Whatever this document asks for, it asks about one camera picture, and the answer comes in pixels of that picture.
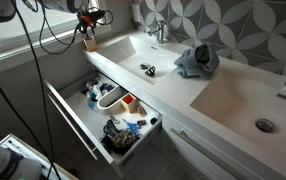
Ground wooden box orange inside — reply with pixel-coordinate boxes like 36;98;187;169
120;93;141;114

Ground blue handled scissors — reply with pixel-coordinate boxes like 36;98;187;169
122;118;142;135

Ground white rectangular sink basin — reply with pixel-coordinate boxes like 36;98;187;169
189;68;286;158
96;35;184;86

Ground white open vanity drawer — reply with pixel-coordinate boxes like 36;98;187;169
42;71;163;178

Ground wooden robot platform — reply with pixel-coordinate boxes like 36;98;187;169
0;133;81;180

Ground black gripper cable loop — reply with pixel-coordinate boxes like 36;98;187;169
38;5;115;56

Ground long black cable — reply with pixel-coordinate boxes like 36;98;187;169
0;54;56;172
12;0;63;180

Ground white vanity counter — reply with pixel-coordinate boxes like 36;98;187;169
84;29;286;180

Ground white closed vanity drawer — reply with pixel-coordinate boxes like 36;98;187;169
161;113;284;180

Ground black cord bundle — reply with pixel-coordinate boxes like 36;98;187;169
100;119;144;156

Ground white wall outlet plate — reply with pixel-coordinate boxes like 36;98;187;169
131;3;142;24

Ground wooden box with rubber band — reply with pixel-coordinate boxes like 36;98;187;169
82;35;99;53

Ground dark blue small item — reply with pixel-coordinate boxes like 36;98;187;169
99;82;116;95

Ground long metal drawer handle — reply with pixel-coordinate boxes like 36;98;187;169
47;92;99;161
169;127;247;180

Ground small black hair clip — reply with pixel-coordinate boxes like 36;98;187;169
139;62;157;78

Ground round metal sink drain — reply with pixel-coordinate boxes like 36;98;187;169
254;117;277;134

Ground crumpled blue grey cloth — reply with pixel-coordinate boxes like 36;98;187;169
173;43;221;81

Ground frosted window with white frame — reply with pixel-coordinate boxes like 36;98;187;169
0;0;113;65

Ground tan rubber band bundle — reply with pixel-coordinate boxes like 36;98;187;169
136;105;148;117

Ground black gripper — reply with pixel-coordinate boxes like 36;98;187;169
77;8;106;40

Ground white curved drawer divider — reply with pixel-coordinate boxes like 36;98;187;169
96;84;129;116

